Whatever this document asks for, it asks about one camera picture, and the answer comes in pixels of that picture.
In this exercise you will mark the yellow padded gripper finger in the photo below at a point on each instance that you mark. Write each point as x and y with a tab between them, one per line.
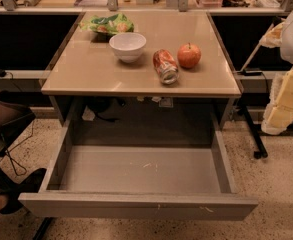
278	114
272	37

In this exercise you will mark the orange soda can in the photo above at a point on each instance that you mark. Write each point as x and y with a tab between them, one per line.
165	66

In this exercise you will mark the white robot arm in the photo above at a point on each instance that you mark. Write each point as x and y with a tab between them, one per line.
286	48

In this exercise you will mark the open grey top drawer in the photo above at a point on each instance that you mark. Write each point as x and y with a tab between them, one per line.
105	170

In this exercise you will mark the white rod on stand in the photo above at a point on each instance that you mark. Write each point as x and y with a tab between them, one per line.
251	56

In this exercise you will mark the red apple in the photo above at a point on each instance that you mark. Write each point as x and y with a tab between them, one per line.
188	55

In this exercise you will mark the white bowl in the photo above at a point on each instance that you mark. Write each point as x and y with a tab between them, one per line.
128	46

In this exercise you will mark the green chip bag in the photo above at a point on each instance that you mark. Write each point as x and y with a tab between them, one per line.
112	25

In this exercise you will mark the brown office chair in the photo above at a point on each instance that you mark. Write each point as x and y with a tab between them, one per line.
14	119

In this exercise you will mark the person's foot in shoe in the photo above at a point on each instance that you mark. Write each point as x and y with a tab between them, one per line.
9	202

